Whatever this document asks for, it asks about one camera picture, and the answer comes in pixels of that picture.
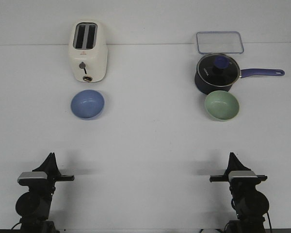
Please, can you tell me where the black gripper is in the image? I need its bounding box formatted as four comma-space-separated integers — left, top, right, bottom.
210, 152, 267, 193
31, 152, 75, 194

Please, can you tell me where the green bowl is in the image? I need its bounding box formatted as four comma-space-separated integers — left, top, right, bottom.
204, 90, 240, 121

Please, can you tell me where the dark blue saucepan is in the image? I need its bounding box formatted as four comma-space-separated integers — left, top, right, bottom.
194, 68, 285, 95

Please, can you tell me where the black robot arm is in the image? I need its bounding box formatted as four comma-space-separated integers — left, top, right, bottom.
210, 152, 270, 233
15, 152, 74, 233

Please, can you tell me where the glass pot lid blue knob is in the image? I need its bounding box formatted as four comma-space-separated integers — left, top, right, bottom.
196, 53, 241, 87

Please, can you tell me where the blue bowl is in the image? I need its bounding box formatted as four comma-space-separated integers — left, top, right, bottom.
70, 89, 105, 120

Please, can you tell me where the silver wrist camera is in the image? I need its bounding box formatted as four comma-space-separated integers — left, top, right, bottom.
228, 170, 258, 184
17, 171, 48, 186

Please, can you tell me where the white two-slot toaster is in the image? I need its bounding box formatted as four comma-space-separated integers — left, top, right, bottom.
68, 19, 108, 83

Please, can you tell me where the clear rectangular container lid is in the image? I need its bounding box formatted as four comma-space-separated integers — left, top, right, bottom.
196, 31, 244, 54

